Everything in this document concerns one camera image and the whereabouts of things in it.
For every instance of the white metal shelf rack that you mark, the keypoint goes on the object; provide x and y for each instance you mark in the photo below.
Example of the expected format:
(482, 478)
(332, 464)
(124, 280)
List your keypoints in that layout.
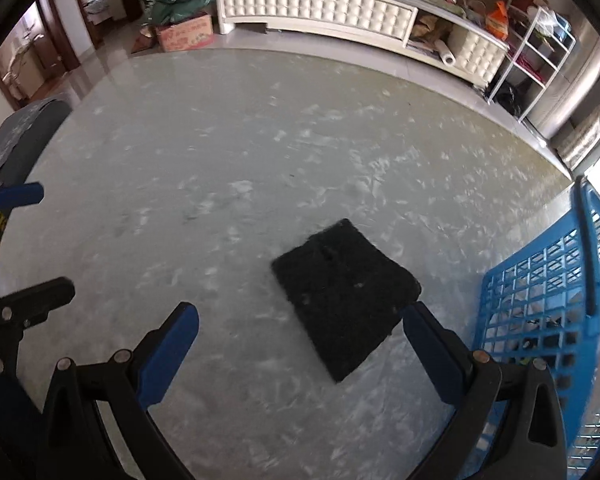
(508, 57)

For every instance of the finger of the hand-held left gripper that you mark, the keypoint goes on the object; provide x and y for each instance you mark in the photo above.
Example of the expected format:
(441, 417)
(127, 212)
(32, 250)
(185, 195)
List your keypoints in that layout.
(40, 297)
(17, 196)

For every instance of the black fuzzy cloth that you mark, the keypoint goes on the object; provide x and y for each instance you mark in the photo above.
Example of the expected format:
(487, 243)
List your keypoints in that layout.
(340, 300)

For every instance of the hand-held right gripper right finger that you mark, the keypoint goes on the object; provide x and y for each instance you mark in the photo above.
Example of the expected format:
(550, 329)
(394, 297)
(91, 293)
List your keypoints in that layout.
(432, 355)

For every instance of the blue plastic laundry basket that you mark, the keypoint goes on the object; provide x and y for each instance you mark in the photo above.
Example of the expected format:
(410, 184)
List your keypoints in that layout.
(592, 260)

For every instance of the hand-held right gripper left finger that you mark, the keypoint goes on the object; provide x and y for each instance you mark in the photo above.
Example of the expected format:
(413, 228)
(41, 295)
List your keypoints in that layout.
(167, 355)

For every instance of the paper towel roll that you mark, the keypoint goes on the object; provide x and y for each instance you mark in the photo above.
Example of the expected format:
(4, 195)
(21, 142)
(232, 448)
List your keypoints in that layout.
(446, 54)

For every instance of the printed cardboard box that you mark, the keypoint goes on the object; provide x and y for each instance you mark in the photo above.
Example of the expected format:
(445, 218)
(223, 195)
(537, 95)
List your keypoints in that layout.
(187, 35)

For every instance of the orange plastic bag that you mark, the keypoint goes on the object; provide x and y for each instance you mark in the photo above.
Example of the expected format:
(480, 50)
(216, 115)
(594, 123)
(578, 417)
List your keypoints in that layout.
(497, 22)

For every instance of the silver cylinder appliance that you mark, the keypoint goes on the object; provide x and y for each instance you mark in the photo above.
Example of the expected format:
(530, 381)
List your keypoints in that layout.
(575, 100)

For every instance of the white tufted cabinet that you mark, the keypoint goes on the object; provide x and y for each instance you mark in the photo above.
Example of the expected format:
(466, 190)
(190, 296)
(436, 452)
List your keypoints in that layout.
(330, 7)

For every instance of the black plastic bag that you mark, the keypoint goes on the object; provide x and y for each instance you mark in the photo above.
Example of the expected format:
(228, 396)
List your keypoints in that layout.
(507, 95)

